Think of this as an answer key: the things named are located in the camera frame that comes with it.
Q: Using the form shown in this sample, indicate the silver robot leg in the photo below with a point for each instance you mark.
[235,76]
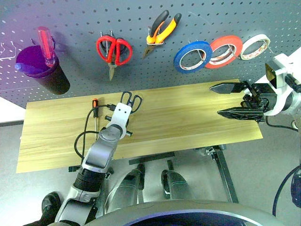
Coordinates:
[127,188]
[176,186]

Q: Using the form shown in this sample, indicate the black rounded shape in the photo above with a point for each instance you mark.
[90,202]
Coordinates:
[50,204]

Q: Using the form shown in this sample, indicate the grey robot torso rim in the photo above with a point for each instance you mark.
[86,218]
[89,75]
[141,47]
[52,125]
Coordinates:
[188,212]

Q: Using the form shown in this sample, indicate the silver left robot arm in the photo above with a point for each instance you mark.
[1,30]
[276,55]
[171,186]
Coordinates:
[98,157]

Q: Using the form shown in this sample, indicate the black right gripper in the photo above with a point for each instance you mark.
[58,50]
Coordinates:
[258,99]

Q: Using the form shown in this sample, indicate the grey perforated pegboard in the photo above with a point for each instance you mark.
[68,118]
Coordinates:
[150,21]

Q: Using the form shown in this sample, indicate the blue marker pen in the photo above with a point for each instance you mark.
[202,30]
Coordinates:
[22,67]

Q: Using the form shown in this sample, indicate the metal table frame leg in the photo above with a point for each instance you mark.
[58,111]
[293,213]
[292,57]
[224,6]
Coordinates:
[227,176]

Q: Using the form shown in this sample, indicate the black table crossbar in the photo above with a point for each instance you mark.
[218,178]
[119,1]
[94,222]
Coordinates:
[152,159]

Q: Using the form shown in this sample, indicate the white tape roll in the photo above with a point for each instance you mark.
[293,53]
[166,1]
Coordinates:
[252,40]

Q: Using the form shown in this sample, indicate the silver left robot leg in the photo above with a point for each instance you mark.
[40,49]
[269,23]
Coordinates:
[127,188]

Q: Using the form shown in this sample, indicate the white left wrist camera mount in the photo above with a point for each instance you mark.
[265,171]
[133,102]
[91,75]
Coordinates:
[120,115]

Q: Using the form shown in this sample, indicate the blue tape roll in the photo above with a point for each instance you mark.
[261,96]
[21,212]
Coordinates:
[181,54]

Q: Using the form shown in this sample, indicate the straight metal peg hook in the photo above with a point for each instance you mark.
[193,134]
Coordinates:
[200,53]

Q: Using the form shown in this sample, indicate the metal double peg hook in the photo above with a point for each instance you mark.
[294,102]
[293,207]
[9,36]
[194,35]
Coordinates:
[107,44]

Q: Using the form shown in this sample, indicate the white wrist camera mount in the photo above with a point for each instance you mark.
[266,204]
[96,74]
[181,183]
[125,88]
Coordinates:
[120,115]
[281,70]

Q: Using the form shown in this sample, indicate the silver right robot leg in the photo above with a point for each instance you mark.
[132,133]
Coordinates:
[176,186]

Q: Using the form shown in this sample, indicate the black plastic cup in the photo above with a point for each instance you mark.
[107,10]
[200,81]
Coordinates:
[56,80]

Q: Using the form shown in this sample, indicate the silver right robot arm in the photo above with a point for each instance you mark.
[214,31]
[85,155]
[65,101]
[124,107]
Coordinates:
[292,103]

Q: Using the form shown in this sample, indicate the red tape roll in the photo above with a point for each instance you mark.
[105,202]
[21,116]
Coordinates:
[223,41]

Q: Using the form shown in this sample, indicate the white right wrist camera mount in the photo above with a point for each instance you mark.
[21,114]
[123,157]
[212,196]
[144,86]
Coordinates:
[281,70]

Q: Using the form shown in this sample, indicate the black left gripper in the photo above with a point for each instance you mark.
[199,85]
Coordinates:
[107,117]

